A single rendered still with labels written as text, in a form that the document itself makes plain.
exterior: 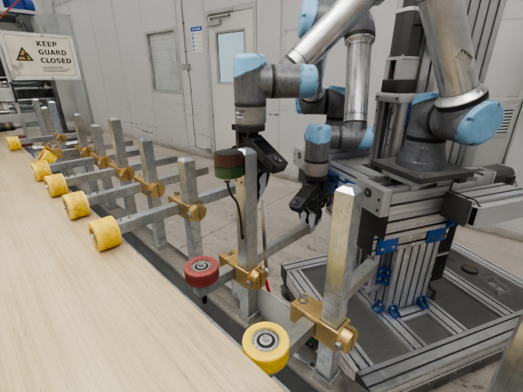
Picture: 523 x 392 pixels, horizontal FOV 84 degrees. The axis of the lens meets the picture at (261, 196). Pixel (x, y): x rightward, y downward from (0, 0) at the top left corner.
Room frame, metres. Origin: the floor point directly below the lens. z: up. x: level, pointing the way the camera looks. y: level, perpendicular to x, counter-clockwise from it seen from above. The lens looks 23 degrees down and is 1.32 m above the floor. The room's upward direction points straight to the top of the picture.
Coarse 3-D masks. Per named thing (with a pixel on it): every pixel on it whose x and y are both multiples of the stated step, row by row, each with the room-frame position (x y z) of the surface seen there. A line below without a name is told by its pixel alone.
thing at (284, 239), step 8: (304, 224) 0.85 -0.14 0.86; (288, 232) 0.80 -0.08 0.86; (296, 232) 0.80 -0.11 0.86; (304, 232) 0.83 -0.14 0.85; (272, 240) 0.75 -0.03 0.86; (280, 240) 0.75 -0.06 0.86; (288, 240) 0.77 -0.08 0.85; (296, 240) 0.80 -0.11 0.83; (272, 248) 0.72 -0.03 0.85; (280, 248) 0.74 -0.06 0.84; (224, 272) 0.60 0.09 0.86; (232, 272) 0.61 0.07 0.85; (224, 280) 0.59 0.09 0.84; (200, 288) 0.54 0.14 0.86; (208, 288) 0.55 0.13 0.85; (216, 288) 0.57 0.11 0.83; (200, 296) 0.54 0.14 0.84
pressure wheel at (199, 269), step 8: (192, 264) 0.57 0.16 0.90; (200, 264) 0.56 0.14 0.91; (208, 264) 0.57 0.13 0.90; (216, 264) 0.57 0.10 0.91; (184, 272) 0.54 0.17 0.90; (192, 272) 0.54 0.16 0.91; (200, 272) 0.54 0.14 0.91; (208, 272) 0.54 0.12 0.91; (216, 272) 0.55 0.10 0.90; (192, 280) 0.53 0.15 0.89; (200, 280) 0.53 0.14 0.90; (208, 280) 0.53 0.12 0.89; (216, 280) 0.55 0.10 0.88
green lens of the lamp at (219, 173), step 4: (216, 168) 0.56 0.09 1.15; (220, 168) 0.56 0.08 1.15; (236, 168) 0.56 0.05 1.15; (240, 168) 0.57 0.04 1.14; (216, 172) 0.56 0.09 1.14; (220, 172) 0.56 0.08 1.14; (224, 172) 0.55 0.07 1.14; (228, 172) 0.55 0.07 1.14; (232, 172) 0.55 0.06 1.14; (236, 172) 0.56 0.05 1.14; (240, 172) 0.57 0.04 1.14; (216, 176) 0.56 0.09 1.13; (220, 176) 0.56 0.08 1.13; (224, 176) 0.55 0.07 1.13; (228, 176) 0.55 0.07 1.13; (232, 176) 0.55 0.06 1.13; (236, 176) 0.56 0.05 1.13; (240, 176) 0.57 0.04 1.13
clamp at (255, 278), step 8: (232, 248) 0.69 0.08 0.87; (224, 256) 0.65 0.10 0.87; (232, 256) 0.65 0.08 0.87; (224, 264) 0.64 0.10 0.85; (232, 264) 0.62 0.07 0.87; (240, 272) 0.60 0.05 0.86; (248, 272) 0.59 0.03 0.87; (256, 272) 0.59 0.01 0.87; (264, 272) 0.59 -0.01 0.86; (240, 280) 0.60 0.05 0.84; (248, 280) 0.58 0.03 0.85; (256, 280) 0.57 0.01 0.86; (264, 280) 0.59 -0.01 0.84; (248, 288) 0.58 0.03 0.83; (256, 288) 0.57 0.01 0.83
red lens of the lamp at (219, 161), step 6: (216, 156) 0.56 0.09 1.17; (222, 156) 0.55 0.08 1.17; (228, 156) 0.55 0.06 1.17; (234, 156) 0.56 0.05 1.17; (240, 156) 0.57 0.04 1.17; (216, 162) 0.56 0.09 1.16; (222, 162) 0.55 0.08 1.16; (228, 162) 0.55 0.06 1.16; (234, 162) 0.56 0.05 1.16; (240, 162) 0.57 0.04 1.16
